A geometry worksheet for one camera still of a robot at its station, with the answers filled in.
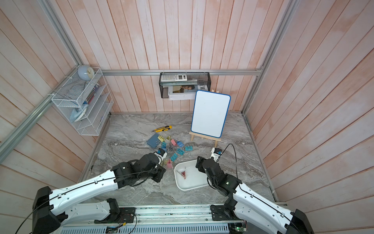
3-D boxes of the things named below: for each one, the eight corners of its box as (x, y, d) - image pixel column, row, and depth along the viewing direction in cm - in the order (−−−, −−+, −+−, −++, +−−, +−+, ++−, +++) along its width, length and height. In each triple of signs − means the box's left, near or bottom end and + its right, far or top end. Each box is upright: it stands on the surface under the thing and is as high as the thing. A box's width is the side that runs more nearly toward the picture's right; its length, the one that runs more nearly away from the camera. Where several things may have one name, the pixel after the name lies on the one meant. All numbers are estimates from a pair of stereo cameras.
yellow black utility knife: (152, 133, 109) (152, 132, 108) (152, 131, 111) (151, 129, 109) (172, 128, 113) (172, 126, 111) (171, 126, 114) (171, 124, 112)
